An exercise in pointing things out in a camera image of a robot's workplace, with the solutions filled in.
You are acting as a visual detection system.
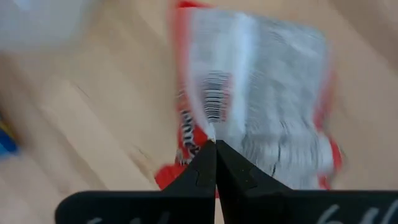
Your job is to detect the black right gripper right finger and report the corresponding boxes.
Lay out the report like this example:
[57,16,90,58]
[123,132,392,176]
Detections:
[216,139,398,224]

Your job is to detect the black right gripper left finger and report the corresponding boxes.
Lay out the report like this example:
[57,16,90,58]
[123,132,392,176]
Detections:
[55,139,218,224]

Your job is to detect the orange Maruchan ramen pack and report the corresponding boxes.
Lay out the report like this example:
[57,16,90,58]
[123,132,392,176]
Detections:
[154,0,345,191]

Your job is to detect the blue Maruchan ramen pack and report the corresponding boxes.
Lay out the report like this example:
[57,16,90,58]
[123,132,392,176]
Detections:
[0,121,20,160]

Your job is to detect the white plastic bin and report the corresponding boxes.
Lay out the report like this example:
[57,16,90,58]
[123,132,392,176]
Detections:
[0,0,91,55]

